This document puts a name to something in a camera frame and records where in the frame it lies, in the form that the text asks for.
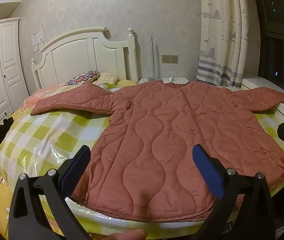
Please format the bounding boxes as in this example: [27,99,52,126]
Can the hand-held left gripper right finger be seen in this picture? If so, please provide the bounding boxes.
[191,144,277,240]

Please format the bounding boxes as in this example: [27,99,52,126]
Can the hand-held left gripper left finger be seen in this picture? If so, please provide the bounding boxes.
[7,144,92,240]

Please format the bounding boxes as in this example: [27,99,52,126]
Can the red-brown quilted jacket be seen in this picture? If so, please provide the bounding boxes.
[30,80,284,222]

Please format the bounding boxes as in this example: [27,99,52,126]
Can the person's left hand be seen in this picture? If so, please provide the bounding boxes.
[106,229,148,240]

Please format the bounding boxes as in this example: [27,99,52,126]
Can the green checked plastic-covered quilt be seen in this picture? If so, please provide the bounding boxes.
[0,84,284,238]

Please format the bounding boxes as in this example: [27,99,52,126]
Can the dark window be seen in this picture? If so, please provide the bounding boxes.
[253,0,284,100]

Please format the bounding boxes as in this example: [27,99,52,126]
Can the purple patterned pillow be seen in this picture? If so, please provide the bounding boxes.
[66,70,100,86]

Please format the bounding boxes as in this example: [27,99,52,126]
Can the pale yellow pillow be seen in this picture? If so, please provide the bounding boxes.
[92,72,136,89]

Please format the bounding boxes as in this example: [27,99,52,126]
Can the white nightstand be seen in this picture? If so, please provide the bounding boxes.
[138,76,190,84]

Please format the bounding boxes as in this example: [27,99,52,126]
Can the white wooden headboard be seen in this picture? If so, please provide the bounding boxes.
[31,26,139,90]

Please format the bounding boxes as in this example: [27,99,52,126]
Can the boat print curtain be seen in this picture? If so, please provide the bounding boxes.
[196,0,261,88]

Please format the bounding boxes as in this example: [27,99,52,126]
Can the thin white pole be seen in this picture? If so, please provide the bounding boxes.
[150,36,157,80]

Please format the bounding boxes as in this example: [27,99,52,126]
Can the gold wall switch panel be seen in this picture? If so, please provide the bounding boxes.
[161,54,179,64]

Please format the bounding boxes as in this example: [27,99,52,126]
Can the wall papers and switches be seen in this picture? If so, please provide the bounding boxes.
[32,29,45,53]

